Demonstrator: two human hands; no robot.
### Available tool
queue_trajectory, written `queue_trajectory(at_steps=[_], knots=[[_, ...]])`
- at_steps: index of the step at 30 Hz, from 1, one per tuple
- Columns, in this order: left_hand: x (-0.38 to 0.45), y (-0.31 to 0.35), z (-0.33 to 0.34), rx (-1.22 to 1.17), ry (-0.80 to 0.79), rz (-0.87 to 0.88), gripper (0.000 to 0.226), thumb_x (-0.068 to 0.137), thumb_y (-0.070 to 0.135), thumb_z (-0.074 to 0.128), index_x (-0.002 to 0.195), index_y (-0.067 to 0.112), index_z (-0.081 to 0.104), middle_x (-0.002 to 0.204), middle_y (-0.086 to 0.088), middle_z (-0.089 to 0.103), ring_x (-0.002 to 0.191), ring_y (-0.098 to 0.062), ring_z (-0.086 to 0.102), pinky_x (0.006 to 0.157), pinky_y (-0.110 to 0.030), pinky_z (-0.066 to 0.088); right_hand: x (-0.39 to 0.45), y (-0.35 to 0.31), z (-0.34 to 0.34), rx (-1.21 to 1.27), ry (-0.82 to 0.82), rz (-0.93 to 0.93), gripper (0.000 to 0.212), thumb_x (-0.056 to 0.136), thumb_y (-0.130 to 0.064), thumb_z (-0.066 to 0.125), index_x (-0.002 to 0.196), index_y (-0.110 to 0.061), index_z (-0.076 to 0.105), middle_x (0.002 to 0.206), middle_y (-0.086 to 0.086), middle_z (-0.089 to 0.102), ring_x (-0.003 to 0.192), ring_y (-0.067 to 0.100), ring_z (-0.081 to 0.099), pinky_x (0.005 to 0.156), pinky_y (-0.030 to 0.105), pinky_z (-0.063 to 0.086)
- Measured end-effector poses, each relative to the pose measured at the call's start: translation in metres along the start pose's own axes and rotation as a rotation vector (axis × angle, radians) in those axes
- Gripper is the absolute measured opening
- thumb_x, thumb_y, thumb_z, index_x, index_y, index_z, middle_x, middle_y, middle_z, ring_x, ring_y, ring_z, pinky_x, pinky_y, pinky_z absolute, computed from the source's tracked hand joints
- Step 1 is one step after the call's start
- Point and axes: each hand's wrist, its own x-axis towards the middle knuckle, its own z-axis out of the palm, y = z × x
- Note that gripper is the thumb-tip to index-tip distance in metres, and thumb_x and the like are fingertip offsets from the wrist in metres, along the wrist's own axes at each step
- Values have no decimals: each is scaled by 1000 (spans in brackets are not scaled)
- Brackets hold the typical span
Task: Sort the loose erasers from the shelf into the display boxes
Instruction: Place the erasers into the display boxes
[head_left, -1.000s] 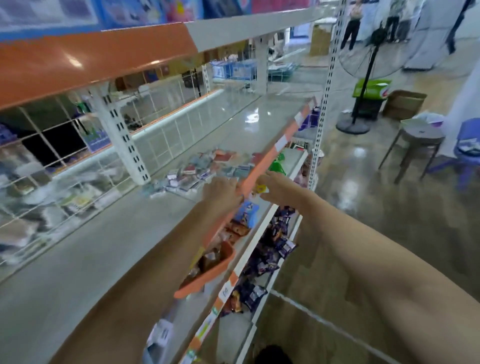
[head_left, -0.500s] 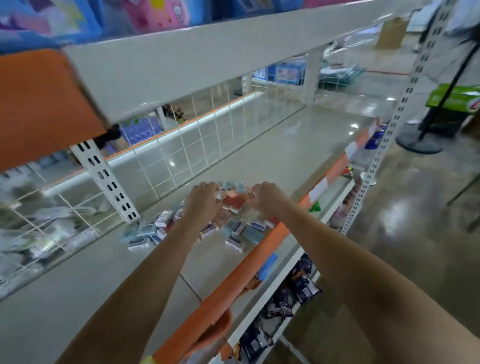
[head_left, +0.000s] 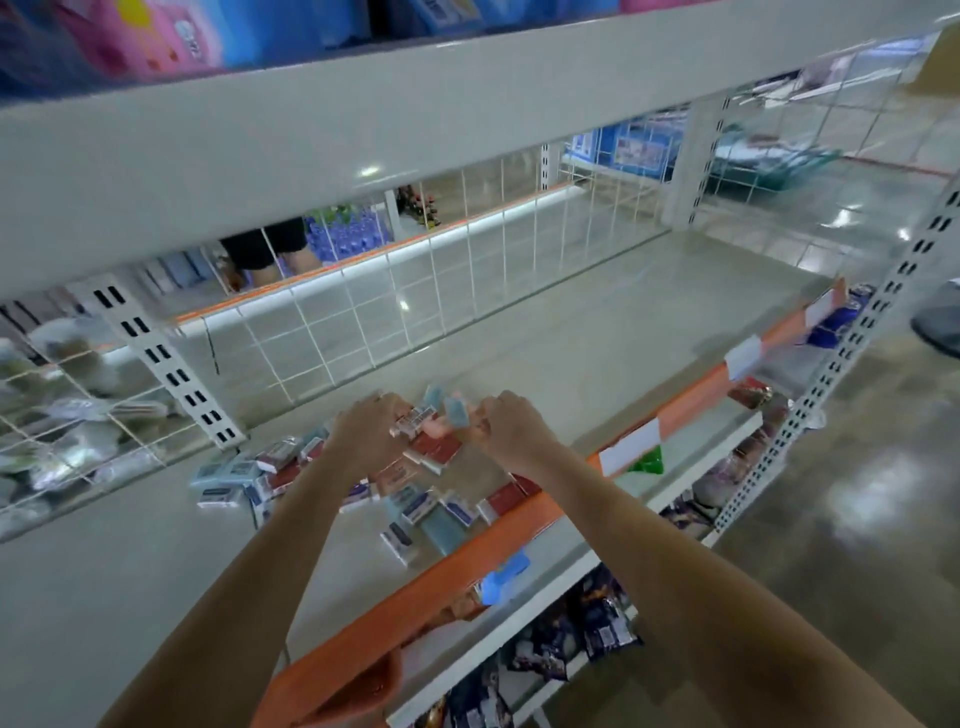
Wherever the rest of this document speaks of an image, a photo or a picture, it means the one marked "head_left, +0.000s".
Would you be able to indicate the person's left hand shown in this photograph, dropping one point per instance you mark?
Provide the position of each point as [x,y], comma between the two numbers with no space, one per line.
[368,435]

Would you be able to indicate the person's right hand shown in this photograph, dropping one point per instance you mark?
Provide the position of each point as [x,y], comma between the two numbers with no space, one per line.
[518,431]

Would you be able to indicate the teal small box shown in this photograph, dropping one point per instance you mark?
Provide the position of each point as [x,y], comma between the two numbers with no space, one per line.
[453,408]

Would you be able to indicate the pile of mixed erasers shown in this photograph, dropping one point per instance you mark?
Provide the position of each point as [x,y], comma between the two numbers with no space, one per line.
[300,458]

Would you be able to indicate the person's left forearm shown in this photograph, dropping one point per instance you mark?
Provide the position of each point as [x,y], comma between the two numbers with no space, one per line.
[225,615]

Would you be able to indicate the person's right forearm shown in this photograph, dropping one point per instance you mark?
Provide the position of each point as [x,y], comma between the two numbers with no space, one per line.
[720,615]

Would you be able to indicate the white orange metal shelf unit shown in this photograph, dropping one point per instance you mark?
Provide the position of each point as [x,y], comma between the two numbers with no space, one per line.
[180,585]

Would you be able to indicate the green packet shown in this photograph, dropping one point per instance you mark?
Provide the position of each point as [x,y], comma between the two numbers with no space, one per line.
[648,461]

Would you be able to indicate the blue small snack packet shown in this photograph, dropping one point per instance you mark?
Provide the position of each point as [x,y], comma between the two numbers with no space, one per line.
[504,578]

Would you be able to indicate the row of blue bottles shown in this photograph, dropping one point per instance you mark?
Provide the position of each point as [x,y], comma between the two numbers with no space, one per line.
[348,233]

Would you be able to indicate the row of dark snack packets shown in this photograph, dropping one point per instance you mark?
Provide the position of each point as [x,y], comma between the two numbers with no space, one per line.
[555,645]

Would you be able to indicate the pile of white packets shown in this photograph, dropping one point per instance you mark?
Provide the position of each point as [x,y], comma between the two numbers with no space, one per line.
[75,428]

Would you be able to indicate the row of blue packages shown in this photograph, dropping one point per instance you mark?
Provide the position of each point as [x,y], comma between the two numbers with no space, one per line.
[225,30]

